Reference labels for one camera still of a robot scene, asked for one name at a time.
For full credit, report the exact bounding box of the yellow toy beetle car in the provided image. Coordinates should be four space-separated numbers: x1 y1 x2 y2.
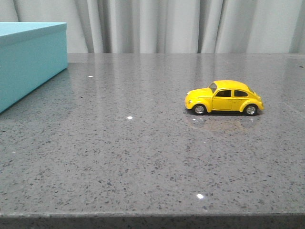
184 80 264 116

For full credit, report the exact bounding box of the light blue box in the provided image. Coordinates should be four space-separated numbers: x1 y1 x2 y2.
0 22 68 111

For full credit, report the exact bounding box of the grey curtain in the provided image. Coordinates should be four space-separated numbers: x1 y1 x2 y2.
0 0 305 53

